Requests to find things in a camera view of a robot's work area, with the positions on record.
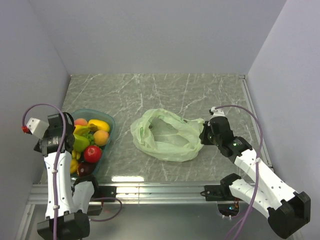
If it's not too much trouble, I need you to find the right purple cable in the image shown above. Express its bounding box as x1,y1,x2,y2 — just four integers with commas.
214,104,264,240

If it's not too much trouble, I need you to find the green plastic bag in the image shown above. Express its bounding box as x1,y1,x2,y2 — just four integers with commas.
130,108,205,163

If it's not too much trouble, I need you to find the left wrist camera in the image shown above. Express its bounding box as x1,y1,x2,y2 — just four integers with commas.
22,117,49,139

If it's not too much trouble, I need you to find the teal plastic tray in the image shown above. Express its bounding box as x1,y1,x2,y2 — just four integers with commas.
67,108,116,179

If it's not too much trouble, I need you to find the dark red apple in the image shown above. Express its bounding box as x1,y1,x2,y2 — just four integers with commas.
76,161,96,177

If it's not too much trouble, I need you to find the orange peach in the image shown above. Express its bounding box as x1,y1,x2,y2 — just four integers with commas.
93,130,110,147

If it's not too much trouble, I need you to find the aluminium rail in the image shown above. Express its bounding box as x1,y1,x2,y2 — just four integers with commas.
27,182,258,205
238,74,273,169

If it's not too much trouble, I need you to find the peach in tray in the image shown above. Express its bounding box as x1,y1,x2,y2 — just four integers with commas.
74,118,88,126

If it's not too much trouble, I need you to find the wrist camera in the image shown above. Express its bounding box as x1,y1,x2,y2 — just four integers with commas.
22,117,49,139
209,106,225,119

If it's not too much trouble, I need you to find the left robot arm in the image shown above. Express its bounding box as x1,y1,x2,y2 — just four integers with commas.
34,112,101,240

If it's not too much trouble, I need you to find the yellow banana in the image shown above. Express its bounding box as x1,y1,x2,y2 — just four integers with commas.
71,125,89,161

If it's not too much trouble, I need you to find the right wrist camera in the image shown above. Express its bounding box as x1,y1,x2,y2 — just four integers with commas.
209,106,225,119

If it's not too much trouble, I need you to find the red and green fruit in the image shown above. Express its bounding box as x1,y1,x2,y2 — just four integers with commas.
83,145,102,164

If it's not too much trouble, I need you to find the aluminium rail right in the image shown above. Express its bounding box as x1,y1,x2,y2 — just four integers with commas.
238,74,273,169

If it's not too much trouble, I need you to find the green round fruit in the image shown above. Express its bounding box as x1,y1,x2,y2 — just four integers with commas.
73,134,90,153

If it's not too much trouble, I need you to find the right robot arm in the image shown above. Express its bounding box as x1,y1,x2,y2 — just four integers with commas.
199,115,311,239

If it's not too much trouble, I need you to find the yellow mango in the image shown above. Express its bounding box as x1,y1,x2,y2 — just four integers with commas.
87,119,110,133

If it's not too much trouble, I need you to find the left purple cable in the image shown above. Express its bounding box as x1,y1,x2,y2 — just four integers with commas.
21,103,123,240

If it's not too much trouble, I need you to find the aluminium rail front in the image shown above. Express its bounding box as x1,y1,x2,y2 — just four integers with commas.
27,182,258,205

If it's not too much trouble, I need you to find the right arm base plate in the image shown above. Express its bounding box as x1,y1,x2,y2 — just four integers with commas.
200,185,225,202

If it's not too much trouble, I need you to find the green grape bunch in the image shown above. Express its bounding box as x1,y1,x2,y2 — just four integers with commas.
83,132,95,145

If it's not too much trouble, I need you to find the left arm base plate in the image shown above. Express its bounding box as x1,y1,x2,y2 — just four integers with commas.
97,185,117,202

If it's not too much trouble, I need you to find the purple cable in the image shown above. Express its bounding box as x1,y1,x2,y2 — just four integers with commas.
214,104,264,240
21,103,123,240

